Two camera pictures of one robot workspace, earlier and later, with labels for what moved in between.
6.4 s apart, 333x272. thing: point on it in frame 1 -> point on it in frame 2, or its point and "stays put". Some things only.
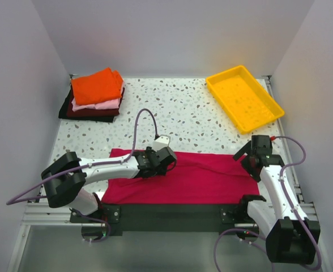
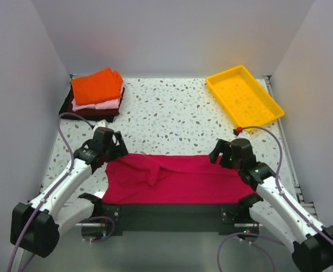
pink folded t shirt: [111, 105] stays put
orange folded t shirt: [102, 86] stays put
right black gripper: [247, 149] -> [222, 147]
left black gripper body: [162, 171] -> [107, 152]
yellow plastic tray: [243, 98] stays put
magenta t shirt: [197, 178] stays put
